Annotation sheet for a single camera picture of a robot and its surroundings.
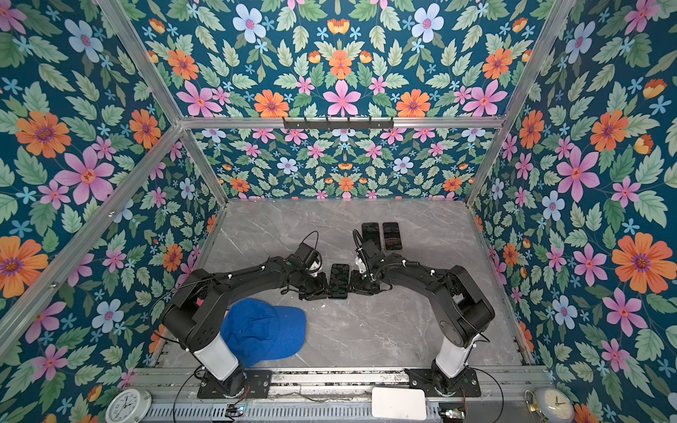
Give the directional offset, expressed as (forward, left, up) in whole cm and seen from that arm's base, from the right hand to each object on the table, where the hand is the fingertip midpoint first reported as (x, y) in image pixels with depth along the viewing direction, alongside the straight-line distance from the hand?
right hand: (349, 288), depth 89 cm
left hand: (-2, +4, +2) cm, 5 cm away
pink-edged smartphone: (+25, -17, -4) cm, 31 cm away
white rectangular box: (-33, -13, +1) cm, 35 cm away
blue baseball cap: (-14, +29, -2) cm, 32 cm away
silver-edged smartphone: (+28, -9, -4) cm, 30 cm away
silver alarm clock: (-33, -55, 0) cm, 64 cm away
